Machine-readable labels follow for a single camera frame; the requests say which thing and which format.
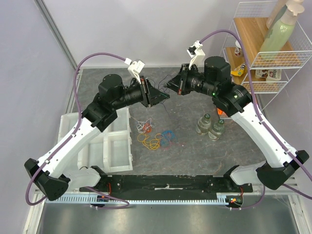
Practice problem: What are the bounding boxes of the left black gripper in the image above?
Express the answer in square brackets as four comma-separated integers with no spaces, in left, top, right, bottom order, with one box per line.
[112,75,170,110]

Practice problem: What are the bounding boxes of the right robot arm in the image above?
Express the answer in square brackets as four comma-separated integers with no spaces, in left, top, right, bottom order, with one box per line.
[165,56,309,192]

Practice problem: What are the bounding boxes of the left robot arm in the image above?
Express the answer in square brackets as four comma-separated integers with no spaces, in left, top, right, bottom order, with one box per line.
[24,74,170,201]

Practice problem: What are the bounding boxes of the left glass water bottle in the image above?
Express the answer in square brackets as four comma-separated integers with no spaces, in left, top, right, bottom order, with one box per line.
[195,114,211,136]

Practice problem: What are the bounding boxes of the glass water bottle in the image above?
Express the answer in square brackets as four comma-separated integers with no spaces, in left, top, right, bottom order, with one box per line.
[195,114,211,136]
[208,119,224,141]

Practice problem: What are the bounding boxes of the orange snack box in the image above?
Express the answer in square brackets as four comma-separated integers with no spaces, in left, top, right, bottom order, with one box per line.
[217,108,230,119]

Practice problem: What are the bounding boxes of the right glass water bottle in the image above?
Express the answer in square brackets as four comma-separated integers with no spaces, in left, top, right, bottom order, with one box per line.
[208,119,224,141]

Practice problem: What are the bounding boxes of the yellow snack bag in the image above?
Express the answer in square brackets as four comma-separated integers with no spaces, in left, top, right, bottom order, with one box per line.
[231,62,247,77]

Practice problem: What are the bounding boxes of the white compartment tray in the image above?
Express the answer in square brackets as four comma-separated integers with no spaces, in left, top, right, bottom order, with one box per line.
[65,107,133,173]

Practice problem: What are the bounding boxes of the small white cup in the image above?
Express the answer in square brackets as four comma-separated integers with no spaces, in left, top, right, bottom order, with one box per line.
[234,40,244,57]

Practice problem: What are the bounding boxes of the green lotion pump bottle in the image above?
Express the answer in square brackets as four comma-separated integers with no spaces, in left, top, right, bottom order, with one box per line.
[260,0,305,61]

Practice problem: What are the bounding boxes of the beige pump bottle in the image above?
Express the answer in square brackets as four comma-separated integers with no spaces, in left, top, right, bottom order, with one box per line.
[266,0,297,29]

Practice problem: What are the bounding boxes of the white wire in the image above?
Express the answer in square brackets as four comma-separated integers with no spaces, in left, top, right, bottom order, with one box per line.
[131,117,155,135]

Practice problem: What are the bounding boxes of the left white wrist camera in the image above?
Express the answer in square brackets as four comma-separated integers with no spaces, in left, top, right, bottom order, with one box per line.
[124,58,145,84]

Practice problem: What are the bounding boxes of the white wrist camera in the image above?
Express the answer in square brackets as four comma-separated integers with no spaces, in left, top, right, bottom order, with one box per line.
[187,40,205,70]
[124,58,145,84]

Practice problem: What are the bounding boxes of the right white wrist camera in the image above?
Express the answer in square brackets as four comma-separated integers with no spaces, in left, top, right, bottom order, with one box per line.
[187,40,205,70]

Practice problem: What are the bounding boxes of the yellow wire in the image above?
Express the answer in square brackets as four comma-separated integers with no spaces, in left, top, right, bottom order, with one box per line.
[136,133,162,150]

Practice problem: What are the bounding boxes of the pink wire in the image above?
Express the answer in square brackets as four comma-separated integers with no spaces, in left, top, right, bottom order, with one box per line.
[162,137,185,150]

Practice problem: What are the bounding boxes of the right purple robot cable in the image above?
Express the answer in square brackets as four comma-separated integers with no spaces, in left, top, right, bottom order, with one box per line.
[199,29,312,210]

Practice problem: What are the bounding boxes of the white wire shelf rack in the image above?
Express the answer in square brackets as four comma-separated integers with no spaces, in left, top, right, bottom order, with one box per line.
[229,1,312,110]

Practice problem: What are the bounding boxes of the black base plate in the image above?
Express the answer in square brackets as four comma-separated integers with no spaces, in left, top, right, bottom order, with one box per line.
[93,175,253,201]

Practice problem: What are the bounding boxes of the aluminium corner post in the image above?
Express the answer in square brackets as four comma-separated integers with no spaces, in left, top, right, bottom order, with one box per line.
[34,0,77,69]

